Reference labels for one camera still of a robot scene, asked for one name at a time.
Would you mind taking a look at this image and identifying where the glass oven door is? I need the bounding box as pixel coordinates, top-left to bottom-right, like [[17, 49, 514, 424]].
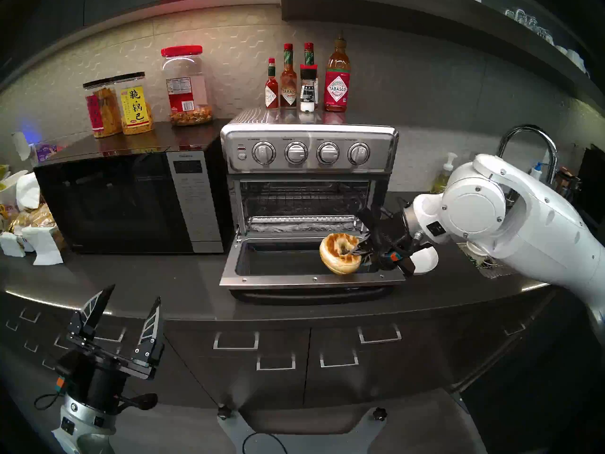
[[219, 235, 406, 305]]

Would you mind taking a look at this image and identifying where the white tissue paper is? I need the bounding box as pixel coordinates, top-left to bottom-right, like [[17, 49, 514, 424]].
[[16, 172, 43, 211]]

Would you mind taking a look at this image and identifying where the orange tagged left gripper cable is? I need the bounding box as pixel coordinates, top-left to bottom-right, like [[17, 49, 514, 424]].
[[33, 375, 68, 410]]

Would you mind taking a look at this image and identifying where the yellow hand soap dispenser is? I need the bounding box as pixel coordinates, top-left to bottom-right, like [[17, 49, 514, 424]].
[[431, 152, 458, 193]]

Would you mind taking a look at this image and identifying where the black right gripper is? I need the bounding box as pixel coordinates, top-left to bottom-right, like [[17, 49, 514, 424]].
[[347, 207, 422, 276]]

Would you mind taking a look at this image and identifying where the white bowl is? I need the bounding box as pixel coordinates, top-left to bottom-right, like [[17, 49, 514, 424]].
[[0, 169, 29, 208]]

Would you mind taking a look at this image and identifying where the orange tagged gripper cable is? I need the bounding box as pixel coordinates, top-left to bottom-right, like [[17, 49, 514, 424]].
[[33, 375, 68, 410], [378, 207, 433, 264]]

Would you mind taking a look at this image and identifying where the black microwave oven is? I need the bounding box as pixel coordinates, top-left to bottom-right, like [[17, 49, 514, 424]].
[[33, 122, 234, 255]]

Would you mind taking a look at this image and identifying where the medium orange Tabasco bottle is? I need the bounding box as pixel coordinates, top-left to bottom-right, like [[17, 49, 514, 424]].
[[280, 44, 298, 109]]

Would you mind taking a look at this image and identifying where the white wall dispenser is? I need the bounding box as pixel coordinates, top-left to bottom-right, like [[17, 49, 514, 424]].
[[10, 131, 31, 161]]

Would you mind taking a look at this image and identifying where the red lid plastic jar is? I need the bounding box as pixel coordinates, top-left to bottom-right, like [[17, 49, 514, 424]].
[[160, 45, 213, 127]]

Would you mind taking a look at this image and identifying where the red label snack jar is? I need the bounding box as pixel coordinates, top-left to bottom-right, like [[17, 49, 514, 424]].
[[83, 79, 122, 139]]

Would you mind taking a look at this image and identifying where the bagged bread loaf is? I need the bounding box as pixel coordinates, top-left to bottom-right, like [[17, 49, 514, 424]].
[[9, 202, 67, 250]]

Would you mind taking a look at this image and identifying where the silver oven knob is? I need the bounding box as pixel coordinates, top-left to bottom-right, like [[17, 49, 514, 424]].
[[347, 142, 372, 166], [316, 141, 341, 166], [252, 141, 277, 166], [285, 141, 309, 166]]

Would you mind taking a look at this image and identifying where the green label Tabasco bottle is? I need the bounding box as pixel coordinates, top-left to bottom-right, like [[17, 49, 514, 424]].
[[303, 43, 319, 109]]

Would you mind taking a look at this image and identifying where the yellow label snack jar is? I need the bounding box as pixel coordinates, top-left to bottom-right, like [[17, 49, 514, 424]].
[[112, 72, 155, 136]]

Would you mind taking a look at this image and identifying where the silver toaster oven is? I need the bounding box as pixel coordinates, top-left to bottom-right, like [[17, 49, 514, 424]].
[[220, 107, 400, 238]]

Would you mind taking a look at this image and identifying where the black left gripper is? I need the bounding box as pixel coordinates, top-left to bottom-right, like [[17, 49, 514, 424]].
[[56, 284, 165, 414]]

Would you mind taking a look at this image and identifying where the black coffee machine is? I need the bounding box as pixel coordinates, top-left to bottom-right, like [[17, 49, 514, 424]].
[[579, 143, 605, 222]]

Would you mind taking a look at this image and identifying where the dark wall shelf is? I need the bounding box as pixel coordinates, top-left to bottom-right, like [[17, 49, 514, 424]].
[[281, 0, 605, 115]]

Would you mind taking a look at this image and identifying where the dark upper cabinet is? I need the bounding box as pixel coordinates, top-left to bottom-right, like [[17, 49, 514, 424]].
[[0, 0, 290, 87]]

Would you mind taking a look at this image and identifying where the white round plate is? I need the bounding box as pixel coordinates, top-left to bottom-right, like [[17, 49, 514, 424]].
[[410, 245, 439, 275]]

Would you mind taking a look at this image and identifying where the copper glass french press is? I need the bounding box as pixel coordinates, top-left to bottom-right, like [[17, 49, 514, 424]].
[[555, 167, 582, 201]]

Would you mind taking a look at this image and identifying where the large Tabasco bottle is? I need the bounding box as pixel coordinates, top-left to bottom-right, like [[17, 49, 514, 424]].
[[324, 31, 351, 112]]

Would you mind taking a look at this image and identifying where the large white paper sheet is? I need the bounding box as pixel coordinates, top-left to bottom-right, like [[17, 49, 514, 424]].
[[21, 225, 63, 266]]

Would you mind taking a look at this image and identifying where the foil lined crumb tray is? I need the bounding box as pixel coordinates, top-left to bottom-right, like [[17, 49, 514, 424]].
[[248, 220, 368, 234]]

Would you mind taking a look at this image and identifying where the small Tabasco bottle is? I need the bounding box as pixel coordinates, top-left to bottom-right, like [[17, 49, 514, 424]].
[[265, 58, 279, 110]]

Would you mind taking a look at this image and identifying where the dark base cabinet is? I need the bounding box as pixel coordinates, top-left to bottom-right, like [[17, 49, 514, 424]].
[[0, 292, 568, 411]]

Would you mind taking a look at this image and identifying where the grey robot base frame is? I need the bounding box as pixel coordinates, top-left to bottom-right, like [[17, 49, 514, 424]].
[[216, 405, 388, 454]]

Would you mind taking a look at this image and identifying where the chrome gooseneck faucet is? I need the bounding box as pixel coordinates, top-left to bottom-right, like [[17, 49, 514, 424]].
[[496, 124, 558, 184]]

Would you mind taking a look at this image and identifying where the orange tagged right gripper cable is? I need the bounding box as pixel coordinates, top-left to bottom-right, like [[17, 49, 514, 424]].
[[378, 207, 433, 264]]

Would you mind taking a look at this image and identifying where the toasted bagel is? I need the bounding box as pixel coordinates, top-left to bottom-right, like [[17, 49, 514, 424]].
[[320, 233, 363, 275]]

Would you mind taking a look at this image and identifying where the wire sink grid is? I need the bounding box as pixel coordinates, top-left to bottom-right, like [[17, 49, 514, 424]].
[[461, 243, 518, 279]]

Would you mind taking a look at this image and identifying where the black base cable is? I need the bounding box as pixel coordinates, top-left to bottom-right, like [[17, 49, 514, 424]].
[[242, 432, 286, 454]]

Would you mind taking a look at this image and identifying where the wire oven rack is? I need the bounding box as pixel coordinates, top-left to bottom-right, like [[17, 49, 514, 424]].
[[241, 183, 372, 221]]

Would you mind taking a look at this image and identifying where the black salt grinder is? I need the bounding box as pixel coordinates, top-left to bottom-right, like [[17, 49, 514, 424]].
[[300, 64, 318, 113]]

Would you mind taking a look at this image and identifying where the small white paper sheet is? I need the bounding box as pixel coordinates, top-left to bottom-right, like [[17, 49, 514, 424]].
[[0, 231, 25, 258]]

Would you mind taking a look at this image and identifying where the purple snack package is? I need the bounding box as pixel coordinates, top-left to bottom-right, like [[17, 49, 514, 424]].
[[35, 143, 64, 163]]

